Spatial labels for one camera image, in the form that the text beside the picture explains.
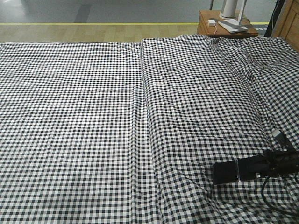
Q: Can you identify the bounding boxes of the black foldable smartphone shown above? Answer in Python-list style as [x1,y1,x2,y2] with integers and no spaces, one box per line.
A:
[213,155,270,185]

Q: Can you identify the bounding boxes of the checkered pillow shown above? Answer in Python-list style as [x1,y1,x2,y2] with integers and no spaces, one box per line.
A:
[140,35,299,224]

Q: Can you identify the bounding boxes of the black camera cable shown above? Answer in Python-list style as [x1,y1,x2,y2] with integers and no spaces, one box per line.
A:
[261,174,299,224]

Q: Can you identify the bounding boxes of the wooden headboard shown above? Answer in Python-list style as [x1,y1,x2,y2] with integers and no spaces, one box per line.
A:
[271,0,299,52]

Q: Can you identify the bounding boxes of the white charger adapter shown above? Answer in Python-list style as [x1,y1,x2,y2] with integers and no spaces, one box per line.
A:
[207,19,216,26]

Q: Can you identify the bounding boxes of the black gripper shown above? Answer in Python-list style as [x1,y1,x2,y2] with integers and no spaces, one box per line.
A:
[263,150,299,174]

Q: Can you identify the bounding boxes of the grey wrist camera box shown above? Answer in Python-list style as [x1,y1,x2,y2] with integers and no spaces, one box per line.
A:
[272,129,293,150]

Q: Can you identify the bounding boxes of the wooden nightstand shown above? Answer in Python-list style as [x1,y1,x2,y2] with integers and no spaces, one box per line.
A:
[197,10,258,39]

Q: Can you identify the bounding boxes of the black white checkered bedsheet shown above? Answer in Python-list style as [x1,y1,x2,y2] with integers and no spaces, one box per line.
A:
[0,42,299,224]

